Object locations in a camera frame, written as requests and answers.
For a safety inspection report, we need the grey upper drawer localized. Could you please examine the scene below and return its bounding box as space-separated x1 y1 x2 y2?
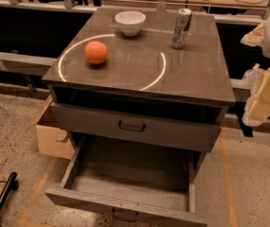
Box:
51 102 221 152

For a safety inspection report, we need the clear pump bottle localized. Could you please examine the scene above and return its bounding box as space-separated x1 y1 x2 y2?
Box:
241 63 260 89

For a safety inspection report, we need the black stand with cable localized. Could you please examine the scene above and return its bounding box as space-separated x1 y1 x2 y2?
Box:
0 172 19 213

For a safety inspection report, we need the grey drawer cabinet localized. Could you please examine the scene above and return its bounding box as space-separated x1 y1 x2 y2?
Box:
42 6 237 153

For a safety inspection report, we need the orange fruit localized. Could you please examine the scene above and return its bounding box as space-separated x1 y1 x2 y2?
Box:
84 41 108 64

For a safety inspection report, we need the cardboard box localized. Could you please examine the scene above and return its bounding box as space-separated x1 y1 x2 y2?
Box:
28 96 74 159

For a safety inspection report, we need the silver redbull can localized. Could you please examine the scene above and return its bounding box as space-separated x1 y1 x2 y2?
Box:
171 9 192 49

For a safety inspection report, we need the white bowl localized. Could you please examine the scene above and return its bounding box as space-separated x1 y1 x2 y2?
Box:
115 10 146 36

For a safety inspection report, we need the grey open lower drawer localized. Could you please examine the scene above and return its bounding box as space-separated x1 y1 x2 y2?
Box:
45 136 207 227

